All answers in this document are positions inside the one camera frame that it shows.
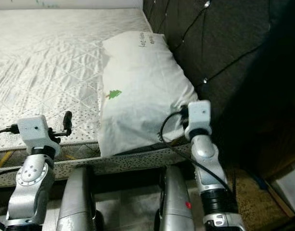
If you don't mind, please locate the white pillow green tree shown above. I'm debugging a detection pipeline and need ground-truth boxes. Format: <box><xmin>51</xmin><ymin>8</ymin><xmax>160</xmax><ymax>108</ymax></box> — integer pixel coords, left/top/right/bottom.
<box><xmin>99</xmin><ymin>31</ymin><xmax>200</xmax><ymax>157</ymax></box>

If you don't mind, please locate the white quilted mattress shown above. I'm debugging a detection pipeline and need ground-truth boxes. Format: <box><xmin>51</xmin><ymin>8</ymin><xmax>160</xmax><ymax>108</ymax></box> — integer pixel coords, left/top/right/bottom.
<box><xmin>0</xmin><ymin>9</ymin><xmax>196</xmax><ymax>183</ymax></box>

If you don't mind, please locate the silver left robot leg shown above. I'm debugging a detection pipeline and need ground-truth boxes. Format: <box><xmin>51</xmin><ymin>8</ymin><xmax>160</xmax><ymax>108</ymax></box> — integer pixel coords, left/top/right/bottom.
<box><xmin>56</xmin><ymin>166</ymin><xmax>95</xmax><ymax>231</ymax></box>

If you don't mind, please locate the silver robot leg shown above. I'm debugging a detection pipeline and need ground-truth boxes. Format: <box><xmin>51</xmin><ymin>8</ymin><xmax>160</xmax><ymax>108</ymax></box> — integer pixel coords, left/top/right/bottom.
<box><xmin>154</xmin><ymin>166</ymin><xmax>195</xmax><ymax>231</ymax></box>
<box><xmin>56</xmin><ymin>166</ymin><xmax>95</xmax><ymax>231</ymax></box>

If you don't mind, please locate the dark tufted headboard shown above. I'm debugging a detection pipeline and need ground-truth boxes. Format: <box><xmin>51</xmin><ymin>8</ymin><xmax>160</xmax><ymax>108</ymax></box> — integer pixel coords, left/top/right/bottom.
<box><xmin>142</xmin><ymin>0</ymin><xmax>295</xmax><ymax>181</ymax></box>

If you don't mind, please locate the silver right robot leg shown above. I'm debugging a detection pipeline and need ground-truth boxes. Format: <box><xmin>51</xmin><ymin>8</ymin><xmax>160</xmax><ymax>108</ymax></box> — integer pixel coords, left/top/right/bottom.
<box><xmin>154</xmin><ymin>166</ymin><xmax>195</xmax><ymax>231</ymax></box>

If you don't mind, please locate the brown floor mat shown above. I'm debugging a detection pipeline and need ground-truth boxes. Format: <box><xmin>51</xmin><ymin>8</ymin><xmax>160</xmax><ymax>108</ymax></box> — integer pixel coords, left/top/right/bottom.
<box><xmin>231</xmin><ymin>166</ymin><xmax>295</xmax><ymax>231</ymax></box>

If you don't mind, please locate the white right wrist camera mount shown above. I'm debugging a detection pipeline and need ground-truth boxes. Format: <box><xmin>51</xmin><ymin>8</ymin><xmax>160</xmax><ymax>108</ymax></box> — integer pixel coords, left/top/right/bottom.
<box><xmin>186</xmin><ymin>100</ymin><xmax>212</xmax><ymax>138</ymax></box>

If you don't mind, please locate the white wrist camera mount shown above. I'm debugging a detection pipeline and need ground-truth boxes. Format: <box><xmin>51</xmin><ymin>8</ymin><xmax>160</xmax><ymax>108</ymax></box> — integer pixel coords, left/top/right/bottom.
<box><xmin>186</xmin><ymin>100</ymin><xmax>212</xmax><ymax>138</ymax></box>
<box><xmin>17</xmin><ymin>115</ymin><xmax>55</xmax><ymax>150</ymax></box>

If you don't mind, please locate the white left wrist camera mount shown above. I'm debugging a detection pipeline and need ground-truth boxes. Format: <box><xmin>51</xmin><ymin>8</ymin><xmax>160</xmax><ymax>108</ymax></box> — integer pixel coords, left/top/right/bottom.
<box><xmin>17</xmin><ymin>115</ymin><xmax>55</xmax><ymax>150</ymax></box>

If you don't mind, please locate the black left wrist camera cable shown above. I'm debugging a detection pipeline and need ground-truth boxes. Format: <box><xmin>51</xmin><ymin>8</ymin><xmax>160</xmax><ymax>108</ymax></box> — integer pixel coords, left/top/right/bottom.
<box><xmin>0</xmin><ymin>124</ymin><xmax>21</xmax><ymax>140</ymax></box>

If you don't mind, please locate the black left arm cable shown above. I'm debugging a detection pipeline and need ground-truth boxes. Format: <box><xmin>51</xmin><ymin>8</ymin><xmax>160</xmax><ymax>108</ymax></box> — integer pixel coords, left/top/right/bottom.
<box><xmin>0</xmin><ymin>166</ymin><xmax>25</xmax><ymax>181</ymax></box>

